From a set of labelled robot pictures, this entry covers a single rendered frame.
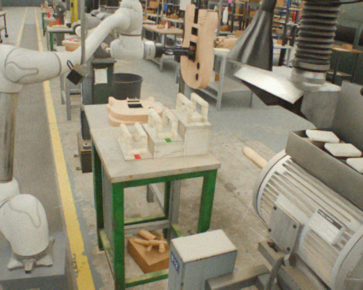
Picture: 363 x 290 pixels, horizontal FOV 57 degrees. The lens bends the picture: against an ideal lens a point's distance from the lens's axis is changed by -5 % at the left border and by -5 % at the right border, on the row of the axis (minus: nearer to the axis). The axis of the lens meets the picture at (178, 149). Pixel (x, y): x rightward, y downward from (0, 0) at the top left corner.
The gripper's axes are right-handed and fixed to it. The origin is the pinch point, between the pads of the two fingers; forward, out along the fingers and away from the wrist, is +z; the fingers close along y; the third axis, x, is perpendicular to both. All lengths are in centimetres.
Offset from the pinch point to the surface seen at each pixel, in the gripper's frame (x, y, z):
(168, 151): -49, 14, -13
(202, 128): -37.1, 14.1, 4.6
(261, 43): 17, 88, -15
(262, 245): -34, 107, -16
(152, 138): -43.8, 8.7, -20.5
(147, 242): -130, -11, -15
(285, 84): 7, 91, -7
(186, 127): -36.4, 14.1, -4.8
